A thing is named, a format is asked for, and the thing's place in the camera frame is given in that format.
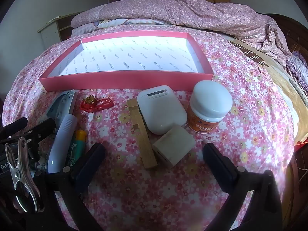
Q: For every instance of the white earbuds charging case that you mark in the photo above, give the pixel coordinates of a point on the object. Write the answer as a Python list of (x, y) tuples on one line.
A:
[(161, 109)]

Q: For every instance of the red candy wrapper charm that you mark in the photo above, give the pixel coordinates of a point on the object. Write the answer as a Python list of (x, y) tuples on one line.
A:
[(91, 105)]

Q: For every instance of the pink quilted duvet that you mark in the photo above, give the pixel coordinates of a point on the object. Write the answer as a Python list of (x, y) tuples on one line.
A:
[(259, 31)]

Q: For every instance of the white lid orange jar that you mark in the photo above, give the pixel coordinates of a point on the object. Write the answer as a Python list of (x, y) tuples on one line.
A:
[(208, 105)]

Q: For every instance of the pink floral bed sheet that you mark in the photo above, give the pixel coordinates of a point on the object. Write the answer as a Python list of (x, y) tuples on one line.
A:
[(257, 135)]

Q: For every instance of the green lighter with characters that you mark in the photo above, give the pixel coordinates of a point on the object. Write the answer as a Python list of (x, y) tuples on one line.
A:
[(77, 147)]

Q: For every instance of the dark wooden headboard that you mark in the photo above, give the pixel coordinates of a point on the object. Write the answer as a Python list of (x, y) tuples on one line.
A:
[(295, 33)]

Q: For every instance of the white bedside cabinet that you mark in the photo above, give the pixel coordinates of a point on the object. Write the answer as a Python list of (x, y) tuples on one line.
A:
[(56, 30)]

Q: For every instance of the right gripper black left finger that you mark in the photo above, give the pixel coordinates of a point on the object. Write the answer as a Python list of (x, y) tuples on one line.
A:
[(88, 165)]

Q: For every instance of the lavender plastic holder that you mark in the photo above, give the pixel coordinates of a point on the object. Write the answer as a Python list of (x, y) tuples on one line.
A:
[(59, 149)]

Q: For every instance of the metal spring clamp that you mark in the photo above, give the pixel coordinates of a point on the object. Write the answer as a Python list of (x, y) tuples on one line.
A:
[(26, 192)]

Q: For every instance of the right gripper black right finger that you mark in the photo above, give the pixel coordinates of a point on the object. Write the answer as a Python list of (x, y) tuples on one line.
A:
[(223, 170)]

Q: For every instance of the cartoon print pillow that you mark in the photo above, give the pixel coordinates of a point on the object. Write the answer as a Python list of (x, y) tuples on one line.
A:
[(123, 21)]

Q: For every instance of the pink shallow cardboard box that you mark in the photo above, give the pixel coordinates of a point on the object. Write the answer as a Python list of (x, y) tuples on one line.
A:
[(129, 60)]

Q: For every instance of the wooden phone stand block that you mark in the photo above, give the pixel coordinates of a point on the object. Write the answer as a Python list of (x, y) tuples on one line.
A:
[(146, 151)]

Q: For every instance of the blue grey oval device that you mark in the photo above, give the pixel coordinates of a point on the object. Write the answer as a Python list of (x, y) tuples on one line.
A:
[(60, 105)]

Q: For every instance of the white usb wall charger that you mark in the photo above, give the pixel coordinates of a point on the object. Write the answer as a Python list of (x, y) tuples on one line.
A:
[(174, 145)]

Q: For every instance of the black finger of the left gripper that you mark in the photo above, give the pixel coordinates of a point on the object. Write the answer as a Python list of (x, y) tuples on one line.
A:
[(39, 132), (13, 128)]

